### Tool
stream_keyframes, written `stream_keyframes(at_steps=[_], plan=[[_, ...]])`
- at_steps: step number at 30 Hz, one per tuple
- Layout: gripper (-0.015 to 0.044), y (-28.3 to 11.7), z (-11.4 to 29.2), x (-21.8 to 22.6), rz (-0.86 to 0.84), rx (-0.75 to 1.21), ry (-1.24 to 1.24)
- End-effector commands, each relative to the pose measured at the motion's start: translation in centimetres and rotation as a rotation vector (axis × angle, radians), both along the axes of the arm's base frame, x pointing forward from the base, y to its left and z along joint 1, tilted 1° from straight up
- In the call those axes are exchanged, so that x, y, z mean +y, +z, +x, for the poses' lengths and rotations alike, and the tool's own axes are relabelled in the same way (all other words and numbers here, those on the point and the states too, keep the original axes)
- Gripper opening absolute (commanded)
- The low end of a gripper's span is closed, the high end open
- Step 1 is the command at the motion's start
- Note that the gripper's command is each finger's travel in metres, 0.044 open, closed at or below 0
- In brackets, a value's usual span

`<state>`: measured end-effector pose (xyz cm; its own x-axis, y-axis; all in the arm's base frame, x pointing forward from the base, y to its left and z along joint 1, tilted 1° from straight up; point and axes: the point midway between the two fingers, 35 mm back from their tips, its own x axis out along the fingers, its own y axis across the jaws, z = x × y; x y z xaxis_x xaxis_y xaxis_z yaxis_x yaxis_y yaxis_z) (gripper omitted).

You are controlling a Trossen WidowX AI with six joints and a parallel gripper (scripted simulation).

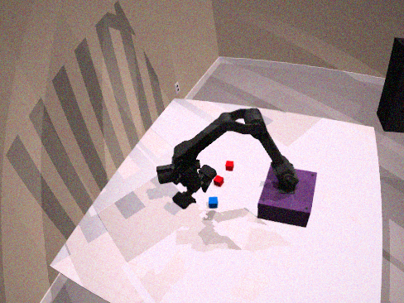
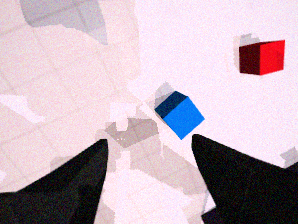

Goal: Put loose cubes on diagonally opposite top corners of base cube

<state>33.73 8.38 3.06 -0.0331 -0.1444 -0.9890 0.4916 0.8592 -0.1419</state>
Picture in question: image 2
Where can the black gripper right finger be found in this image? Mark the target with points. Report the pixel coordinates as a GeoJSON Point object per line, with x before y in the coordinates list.
{"type": "Point", "coordinates": [246, 189]}

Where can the blue cube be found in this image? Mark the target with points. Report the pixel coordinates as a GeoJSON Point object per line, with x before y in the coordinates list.
{"type": "Point", "coordinates": [180, 114]}

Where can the red cube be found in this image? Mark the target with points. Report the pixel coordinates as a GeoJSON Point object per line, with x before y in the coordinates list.
{"type": "Point", "coordinates": [262, 57]}

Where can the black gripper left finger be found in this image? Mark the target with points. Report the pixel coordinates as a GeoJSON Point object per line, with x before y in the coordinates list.
{"type": "Point", "coordinates": [67, 195]}

